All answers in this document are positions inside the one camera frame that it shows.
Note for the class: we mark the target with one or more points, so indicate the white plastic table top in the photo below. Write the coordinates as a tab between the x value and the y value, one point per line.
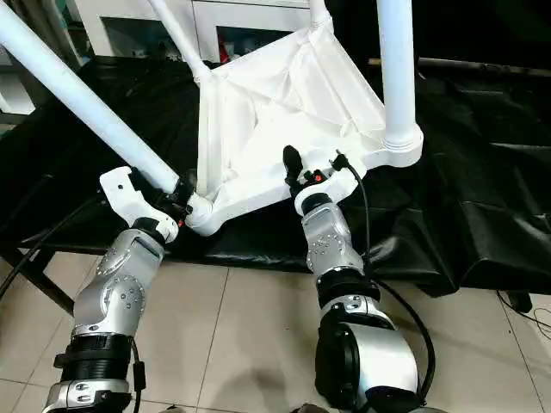
280	107

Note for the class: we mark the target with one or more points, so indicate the white plastic table leg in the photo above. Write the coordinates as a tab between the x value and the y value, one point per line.
181	38
86	94
398	73
318	8

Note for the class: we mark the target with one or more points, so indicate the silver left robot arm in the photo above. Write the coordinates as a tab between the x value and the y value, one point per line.
120	266

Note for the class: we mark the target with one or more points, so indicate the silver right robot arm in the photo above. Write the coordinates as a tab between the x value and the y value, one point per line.
331	241

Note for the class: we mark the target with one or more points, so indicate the white glass-door cabinet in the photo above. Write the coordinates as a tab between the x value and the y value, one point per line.
129	26

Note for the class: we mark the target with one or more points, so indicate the black table mat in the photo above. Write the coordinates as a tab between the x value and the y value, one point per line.
473	172

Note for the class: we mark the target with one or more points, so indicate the grey window curtain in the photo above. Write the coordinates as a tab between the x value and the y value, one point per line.
60	26

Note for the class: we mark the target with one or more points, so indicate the dark metal rod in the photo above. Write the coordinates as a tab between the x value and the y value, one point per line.
473	67

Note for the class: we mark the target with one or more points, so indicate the black backdrop cloth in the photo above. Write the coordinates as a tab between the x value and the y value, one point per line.
473	26

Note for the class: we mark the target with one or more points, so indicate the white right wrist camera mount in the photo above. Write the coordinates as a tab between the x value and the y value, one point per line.
340	186

